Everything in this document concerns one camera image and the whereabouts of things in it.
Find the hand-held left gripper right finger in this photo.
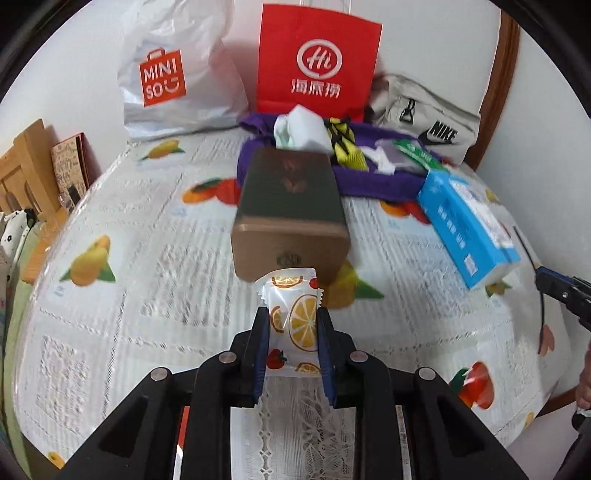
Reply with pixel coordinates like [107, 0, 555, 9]
[316, 308, 527, 480]

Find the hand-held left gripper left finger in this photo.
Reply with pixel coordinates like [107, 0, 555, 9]
[60, 307, 271, 480]

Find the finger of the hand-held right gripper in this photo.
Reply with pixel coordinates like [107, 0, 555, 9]
[534, 267, 583, 301]

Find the fruit print snack packet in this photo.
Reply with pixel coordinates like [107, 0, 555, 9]
[256, 267, 326, 377]

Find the green wet wipe packet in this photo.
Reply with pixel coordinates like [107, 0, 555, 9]
[392, 138, 451, 174]

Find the yellow black strap pouch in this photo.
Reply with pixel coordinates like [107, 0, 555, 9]
[323, 117, 368, 172]

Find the white tissue paper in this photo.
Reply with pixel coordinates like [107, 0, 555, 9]
[362, 145, 398, 176]

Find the white foam block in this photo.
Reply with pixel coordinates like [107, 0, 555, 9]
[274, 104, 333, 155]

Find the person's right hand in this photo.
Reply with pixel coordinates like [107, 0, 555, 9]
[575, 342, 591, 411]

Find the blue tissue pack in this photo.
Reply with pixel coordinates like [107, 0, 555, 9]
[418, 170, 522, 291]

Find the purple towel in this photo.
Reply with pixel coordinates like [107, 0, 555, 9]
[236, 113, 439, 203]

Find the beige waist bag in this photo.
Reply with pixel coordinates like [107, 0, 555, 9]
[369, 74, 482, 166]

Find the wooden nightstand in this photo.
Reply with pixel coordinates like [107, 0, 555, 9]
[21, 208, 70, 284]

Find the green bed sheet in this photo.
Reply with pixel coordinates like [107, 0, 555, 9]
[0, 240, 47, 462]

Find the brown patterned book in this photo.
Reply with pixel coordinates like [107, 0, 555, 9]
[51, 133, 90, 204]

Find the white spotted plush toy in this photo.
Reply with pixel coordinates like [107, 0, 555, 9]
[0, 210, 38, 278]

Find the white plastic shopping bag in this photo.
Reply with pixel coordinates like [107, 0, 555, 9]
[117, 0, 249, 141]

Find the red paper carrier bag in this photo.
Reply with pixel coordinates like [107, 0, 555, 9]
[255, 0, 383, 121]

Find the thin black cable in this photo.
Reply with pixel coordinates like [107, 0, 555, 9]
[512, 224, 548, 354]

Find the brown wooden door frame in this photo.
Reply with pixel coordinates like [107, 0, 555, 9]
[464, 16, 522, 171]

